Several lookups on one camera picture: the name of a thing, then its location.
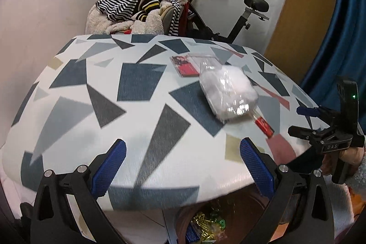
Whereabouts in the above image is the red lighter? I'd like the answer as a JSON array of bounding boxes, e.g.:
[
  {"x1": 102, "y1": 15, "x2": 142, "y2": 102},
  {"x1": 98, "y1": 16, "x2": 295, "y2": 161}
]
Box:
[{"x1": 249, "y1": 111, "x2": 274, "y2": 139}]

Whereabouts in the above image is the white plastic bag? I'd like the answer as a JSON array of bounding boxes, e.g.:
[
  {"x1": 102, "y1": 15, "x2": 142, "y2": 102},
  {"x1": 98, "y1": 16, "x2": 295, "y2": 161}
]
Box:
[{"x1": 199, "y1": 59, "x2": 259, "y2": 123}]

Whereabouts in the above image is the brown trash bin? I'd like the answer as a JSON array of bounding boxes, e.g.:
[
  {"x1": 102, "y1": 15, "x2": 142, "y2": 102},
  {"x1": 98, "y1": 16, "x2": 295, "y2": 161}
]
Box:
[{"x1": 174, "y1": 189, "x2": 287, "y2": 244}]

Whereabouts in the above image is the person's right hand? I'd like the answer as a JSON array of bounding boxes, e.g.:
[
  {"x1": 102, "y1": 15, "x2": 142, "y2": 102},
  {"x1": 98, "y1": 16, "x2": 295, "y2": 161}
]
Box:
[{"x1": 321, "y1": 147, "x2": 365, "y2": 177}]

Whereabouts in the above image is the white fuzzy right sleeve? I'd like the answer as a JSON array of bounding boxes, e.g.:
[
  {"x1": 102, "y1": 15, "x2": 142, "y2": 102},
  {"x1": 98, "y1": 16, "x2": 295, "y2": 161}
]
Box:
[{"x1": 346, "y1": 154, "x2": 366, "y2": 200}]

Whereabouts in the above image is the blue curtain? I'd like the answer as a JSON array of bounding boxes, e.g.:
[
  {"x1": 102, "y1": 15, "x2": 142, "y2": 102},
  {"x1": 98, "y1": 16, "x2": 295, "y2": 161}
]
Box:
[{"x1": 299, "y1": 0, "x2": 366, "y2": 107}]

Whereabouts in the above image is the wooden door panel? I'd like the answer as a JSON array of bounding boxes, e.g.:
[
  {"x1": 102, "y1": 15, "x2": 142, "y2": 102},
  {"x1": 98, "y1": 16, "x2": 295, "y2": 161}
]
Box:
[{"x1": 265, "y1": 0, "x2": 336, "y2": 84}]

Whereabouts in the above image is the clear plastic card case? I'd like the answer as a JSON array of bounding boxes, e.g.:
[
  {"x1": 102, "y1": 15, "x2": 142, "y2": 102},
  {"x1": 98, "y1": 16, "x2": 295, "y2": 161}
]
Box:
[{"x1": 170, "y1": 54, "x2": 221, "y2": 77}]

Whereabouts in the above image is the chair with clothes pile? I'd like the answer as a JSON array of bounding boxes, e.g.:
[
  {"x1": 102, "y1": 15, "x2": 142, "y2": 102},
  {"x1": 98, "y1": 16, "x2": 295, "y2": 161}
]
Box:
[{"x1": 85, "y1": 0, "x2": 188, "y2": 35}]

